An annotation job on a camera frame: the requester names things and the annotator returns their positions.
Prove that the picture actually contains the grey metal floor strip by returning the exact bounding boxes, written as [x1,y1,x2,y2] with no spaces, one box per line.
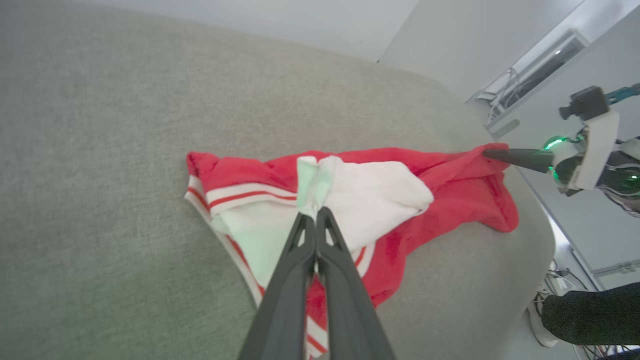
[591,259,640,279]

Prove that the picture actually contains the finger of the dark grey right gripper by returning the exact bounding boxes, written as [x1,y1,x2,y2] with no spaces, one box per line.
[482,143,556,174]

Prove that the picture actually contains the floor cable bundle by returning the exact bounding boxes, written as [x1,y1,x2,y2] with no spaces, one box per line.
[539,257,603,303]

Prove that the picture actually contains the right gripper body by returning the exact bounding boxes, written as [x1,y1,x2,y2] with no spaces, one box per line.
[542,131,589,197]

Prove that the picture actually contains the red and white garment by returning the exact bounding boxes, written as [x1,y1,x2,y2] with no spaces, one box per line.
[184,143,520,360]

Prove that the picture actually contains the grey metal bracket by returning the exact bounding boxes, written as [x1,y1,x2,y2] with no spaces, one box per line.
[487,118,521,140]

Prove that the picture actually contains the grey fabric sofa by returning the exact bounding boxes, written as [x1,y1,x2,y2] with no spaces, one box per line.
[0,0,557,360]

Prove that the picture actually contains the white shoe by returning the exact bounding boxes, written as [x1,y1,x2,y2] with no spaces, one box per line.
[526,292,560,349]

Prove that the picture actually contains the person leg black trousers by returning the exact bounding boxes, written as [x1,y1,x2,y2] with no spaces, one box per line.
[541,281,640,347]

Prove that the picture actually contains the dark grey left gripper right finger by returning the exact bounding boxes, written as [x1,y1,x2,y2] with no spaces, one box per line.
[315,206,396,360]

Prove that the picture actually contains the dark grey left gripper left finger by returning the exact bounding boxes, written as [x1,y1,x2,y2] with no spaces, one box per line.
[238,212,317,360]

